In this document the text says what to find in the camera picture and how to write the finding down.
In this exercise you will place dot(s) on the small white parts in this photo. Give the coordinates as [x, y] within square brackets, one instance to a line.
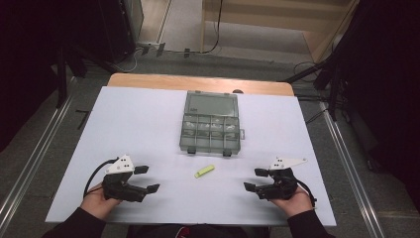
[202, 126]

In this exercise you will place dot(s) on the black angled floor bracket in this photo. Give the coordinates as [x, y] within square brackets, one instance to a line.
[82, 117]

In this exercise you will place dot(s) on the black tripod stand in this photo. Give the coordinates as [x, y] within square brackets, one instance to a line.
[333, 86]
[61, 79]

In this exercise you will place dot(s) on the beige wooden furniture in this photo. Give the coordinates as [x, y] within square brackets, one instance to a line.
[257, 15]

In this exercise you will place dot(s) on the person's right hand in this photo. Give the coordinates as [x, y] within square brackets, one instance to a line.
[295, 205]

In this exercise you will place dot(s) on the grey clear compartment organizer box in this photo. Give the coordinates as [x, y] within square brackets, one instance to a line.
[211, 139]

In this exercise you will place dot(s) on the metal floor rail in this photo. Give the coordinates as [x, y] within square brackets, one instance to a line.
[353, 172]
[36, 158]

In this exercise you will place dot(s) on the dark curtain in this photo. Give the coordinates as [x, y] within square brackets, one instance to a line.
[29, 66]
[386, 82]

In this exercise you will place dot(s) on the small yellow-green plastic piece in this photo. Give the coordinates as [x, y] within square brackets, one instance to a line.
[204, 171]

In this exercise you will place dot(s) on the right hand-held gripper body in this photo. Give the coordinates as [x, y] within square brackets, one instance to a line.
[282, 186]

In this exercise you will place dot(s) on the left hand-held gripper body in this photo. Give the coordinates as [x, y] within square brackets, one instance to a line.
[115, 188]

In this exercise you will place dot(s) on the person's left hand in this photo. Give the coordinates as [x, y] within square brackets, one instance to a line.
[97, 203]

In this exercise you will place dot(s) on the white table cover board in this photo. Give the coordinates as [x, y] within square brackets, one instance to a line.
[138, 132]

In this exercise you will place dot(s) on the small dark round object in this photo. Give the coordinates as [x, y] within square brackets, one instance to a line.
[237, 91]

